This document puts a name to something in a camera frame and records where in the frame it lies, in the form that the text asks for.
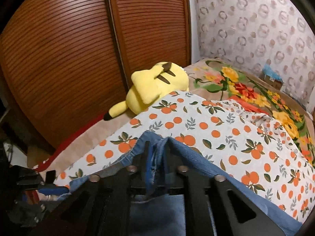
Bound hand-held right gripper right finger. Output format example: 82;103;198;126
161;140;286;236

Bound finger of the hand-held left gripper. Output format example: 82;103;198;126
45;170;57;185
38;186;70;195

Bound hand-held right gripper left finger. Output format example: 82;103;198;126
30;141;158;236

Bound blue denim pants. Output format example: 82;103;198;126
58;130;303;236

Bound red cloth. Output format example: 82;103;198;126
32;112;109;171

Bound beige bed cover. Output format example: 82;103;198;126
27;108;145;172

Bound orange fruit print sheet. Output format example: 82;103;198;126
53;90;315;227

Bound yellow plush toy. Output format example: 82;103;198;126
103;61;190;121

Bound floral blanket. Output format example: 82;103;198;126
183;58;315;165

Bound brown louvered wardrobe doors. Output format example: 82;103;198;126
0;0;192;150

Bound cardboard box with blue cloth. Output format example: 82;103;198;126
262;64;283;90

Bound ring pattern curtain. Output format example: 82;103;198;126
193;0;315;111

